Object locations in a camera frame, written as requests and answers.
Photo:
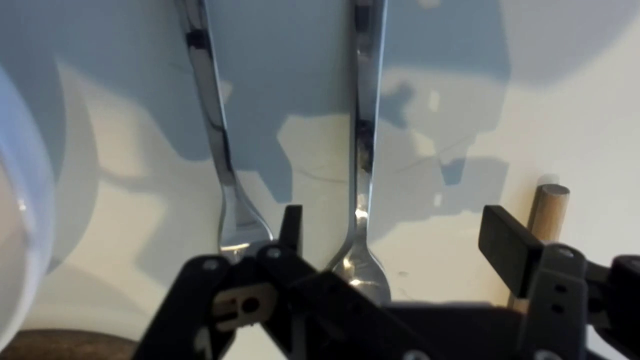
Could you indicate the wooden spatula with red head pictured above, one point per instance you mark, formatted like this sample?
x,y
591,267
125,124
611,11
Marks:
x,y
551,213

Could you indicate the white ceramic bowl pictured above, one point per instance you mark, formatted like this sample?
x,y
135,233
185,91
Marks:
x,y
27,201

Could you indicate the silver metal fork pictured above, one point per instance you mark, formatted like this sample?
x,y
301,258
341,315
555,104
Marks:
x,y
213,112

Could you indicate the silver metal spoon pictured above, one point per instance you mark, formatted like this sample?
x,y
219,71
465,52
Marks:
x,y
364,132

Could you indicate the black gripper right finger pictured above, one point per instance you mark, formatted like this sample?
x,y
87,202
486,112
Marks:
x,y
561,301

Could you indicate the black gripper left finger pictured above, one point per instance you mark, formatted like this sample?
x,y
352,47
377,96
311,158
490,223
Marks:
x,y
313,312

